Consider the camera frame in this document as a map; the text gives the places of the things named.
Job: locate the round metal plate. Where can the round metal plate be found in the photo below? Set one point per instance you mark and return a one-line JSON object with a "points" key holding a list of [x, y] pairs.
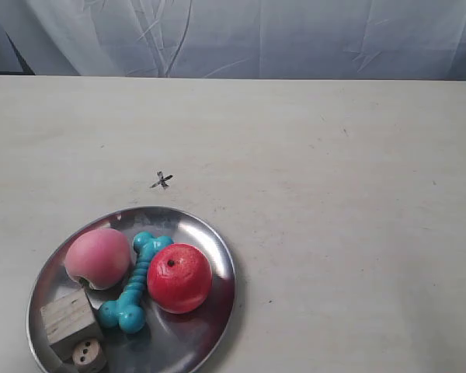
{"points": [[168, 343]]}

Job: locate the black cross table mark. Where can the black cross table mark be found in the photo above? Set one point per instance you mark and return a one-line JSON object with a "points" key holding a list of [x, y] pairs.
{"points": [[163, 181]]}

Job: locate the red apple toy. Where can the red apple toy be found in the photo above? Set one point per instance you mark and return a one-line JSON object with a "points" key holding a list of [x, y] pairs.
{"points": [[179, 278]]}

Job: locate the pink peach toy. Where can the pink peach toy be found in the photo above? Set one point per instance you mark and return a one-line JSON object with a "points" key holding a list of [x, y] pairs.
{"points": [[100, 257]]}

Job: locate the teal rubber bone toy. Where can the teal rubber bone toy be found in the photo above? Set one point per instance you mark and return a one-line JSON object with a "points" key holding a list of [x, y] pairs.
{"points": [[126, 312]]}

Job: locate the white cloth backdrop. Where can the white cloth backdrop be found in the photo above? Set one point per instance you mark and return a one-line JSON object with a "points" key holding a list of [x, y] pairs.
{"points": [[235, 39]]}

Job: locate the wooden block cube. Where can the wooden block cube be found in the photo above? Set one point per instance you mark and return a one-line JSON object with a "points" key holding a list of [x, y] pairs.
{"points": [[68, 321]]}

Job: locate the small wooden die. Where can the small wooden die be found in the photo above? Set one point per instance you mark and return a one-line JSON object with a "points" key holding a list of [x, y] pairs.
{"points": [[88, 356]]}

